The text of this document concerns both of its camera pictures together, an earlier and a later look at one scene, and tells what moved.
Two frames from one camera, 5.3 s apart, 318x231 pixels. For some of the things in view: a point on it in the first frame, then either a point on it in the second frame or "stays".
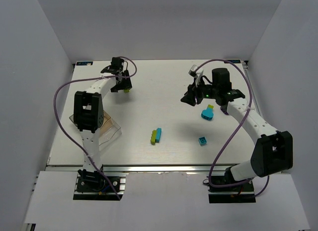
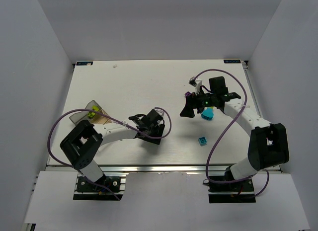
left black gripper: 123,83 to 154,135
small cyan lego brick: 202,141 stays
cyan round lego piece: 207,114 stays
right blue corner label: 233,61 stays
